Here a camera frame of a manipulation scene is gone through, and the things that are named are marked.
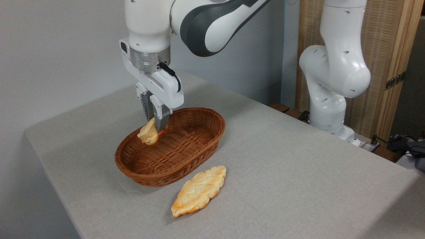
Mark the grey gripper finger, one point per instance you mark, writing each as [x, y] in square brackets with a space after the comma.
[160, 118]
[145, 104]

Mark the grey tablecloth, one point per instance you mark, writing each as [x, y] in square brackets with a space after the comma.
[298, 186]

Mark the brown oval wicker basket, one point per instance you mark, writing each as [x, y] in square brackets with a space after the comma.
[186, 149]

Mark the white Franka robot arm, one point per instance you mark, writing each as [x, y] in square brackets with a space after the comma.
[212, 23]

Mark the long braided bread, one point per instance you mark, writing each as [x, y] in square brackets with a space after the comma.
[199, 191]

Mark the round bread bun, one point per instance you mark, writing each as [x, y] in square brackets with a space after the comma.
[148, 134]

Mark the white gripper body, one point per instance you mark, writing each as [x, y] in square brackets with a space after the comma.
[164, 88]

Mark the dark metal screen hinge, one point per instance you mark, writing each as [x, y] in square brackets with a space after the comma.
[395, 80]

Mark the wooden woven folding screen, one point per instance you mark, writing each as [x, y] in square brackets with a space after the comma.
[388, 33]

